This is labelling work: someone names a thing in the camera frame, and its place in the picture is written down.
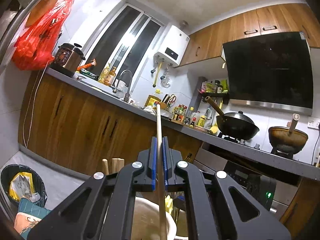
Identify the black handled spoon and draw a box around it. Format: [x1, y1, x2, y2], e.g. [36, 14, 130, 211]
[172, 195, 186, 221]

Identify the gold metal fork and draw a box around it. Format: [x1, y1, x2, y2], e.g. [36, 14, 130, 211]
[184, 153, 192, 162]

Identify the kitchen faucet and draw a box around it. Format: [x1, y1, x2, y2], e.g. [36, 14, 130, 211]
[112, 69, 133, 103]

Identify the built-in oven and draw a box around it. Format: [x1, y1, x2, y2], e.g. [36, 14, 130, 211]
[194, 148, 298, 217]

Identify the patterned teal quilted table cloth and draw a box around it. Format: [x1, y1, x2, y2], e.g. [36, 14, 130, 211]
[14, 198, 51, 239]

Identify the black trash bin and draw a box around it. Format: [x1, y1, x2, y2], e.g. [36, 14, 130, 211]
[1, 164, 47, 207]

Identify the white floral ceramic utensil holder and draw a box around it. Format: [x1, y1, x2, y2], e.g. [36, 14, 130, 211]
[131, 197, 188, 239]

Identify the black range hood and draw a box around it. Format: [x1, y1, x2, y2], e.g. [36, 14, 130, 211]
[223, 31, 313, 116]

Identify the knife block with scissors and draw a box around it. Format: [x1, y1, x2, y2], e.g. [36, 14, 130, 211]
[160, 94, 177, 110]

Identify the large yellow oil jug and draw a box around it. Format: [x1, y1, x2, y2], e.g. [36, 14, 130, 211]
[144, 89, 162, 108]

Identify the yellow oil bottle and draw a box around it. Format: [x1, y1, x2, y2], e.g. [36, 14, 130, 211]
[98, 63, 110, 83]

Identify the amber oil bottle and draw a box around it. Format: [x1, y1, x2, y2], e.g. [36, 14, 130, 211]
[104, 67, 117, 86]

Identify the white water heater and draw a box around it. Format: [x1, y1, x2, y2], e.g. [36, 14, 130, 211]
[154, 25, 190, 67]

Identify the electric pressure cooker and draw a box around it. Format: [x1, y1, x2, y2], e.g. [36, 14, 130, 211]
[50, 43, 85, 77]

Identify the red plastic bag hanging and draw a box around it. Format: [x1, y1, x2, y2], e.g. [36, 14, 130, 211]
[11, 0, 74, 70]

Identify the black wok with handle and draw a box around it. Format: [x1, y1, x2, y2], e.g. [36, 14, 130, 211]
[205, 96, 259, 140]

